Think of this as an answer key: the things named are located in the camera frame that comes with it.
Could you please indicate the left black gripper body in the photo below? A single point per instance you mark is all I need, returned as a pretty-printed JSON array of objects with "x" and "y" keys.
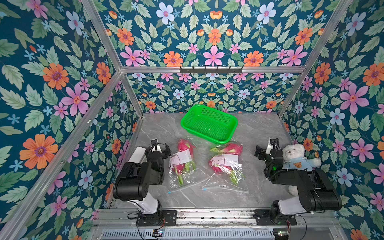
[{"x": 157, "y": 154}]

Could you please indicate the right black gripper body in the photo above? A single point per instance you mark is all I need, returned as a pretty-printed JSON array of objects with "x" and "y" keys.
[{"x": 262, "y": 152}]

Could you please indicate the clear zip-top bag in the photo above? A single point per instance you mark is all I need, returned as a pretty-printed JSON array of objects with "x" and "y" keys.
[
  {"x": 190, "y": 180},
  {"x": 223, "y": 182}
]

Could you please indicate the pink dragon fruit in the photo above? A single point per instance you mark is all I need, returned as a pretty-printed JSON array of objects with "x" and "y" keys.
[
  {"x": 226, "y": 160},
  {"x": 182, "y": 162}
]

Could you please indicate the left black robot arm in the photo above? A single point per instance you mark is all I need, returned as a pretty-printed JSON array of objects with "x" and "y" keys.
[{"x": 144, "y": 168}]

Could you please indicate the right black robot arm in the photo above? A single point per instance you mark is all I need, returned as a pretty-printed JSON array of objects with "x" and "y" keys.
[{"x": 309, "y": 186}]

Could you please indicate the white teddy bear blue shirt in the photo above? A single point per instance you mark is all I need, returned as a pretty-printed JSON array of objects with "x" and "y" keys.
[{"x": 294, "y": 158}]

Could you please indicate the green plastic basket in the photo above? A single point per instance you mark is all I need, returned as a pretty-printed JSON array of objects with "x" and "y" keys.
[{"x": 209, "y": 124}]

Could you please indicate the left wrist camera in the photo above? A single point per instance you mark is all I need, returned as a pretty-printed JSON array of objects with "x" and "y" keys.
[{"x": 155, "y": 146}]

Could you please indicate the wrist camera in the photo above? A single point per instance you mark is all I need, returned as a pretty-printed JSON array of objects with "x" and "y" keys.
[
  {"x": 273, "y": 144},
  {"x": 155, "y": 146}
]

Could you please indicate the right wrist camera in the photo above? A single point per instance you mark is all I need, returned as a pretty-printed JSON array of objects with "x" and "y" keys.
[{"x": 273, "y": 144}]

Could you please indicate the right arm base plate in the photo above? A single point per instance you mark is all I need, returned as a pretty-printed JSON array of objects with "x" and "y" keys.
[{"x": 269, "y": 218}]

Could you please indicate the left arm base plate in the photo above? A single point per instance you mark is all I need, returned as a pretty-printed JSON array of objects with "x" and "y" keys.
[{"x": 160, "y": 218}]

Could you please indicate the aluminium front rail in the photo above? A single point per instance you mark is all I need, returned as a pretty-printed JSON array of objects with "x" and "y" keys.
[{"x": 215, "y": 224}]

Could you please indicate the black hook rail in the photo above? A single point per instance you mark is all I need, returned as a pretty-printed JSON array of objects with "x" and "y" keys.
[{"x": 211, "y": 70}]

